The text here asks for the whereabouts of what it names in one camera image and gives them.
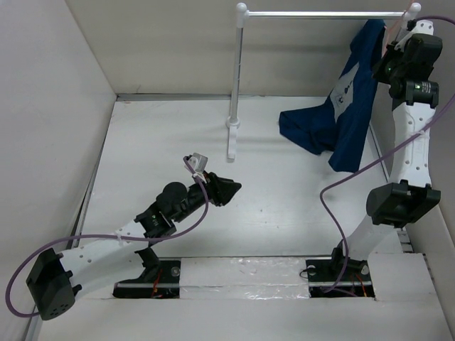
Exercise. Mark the blue t shirt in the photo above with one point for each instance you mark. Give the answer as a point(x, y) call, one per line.
point(340, 124)

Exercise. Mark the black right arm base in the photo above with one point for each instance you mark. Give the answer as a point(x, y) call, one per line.
point(332, 277)

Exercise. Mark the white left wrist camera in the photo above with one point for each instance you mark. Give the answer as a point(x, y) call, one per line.
point(195, 164)

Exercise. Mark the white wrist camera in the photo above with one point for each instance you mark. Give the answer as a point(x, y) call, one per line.
point(420, 27)
point(195, 164)

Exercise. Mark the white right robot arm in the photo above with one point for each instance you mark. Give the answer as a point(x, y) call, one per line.
point(409, 194)

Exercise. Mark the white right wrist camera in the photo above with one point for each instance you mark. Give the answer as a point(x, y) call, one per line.
point(420, 27)

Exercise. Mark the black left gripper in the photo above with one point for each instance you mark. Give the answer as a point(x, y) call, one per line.
point(219, 189)

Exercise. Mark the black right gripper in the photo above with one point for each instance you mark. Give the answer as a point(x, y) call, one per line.
point(379, 72)

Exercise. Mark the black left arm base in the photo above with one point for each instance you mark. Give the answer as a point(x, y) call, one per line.
point(160, 281)

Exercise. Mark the pink wire hanger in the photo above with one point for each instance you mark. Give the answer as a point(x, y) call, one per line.
point(389, 30)

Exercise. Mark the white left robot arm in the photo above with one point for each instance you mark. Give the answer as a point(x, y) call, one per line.
point(56, 281)

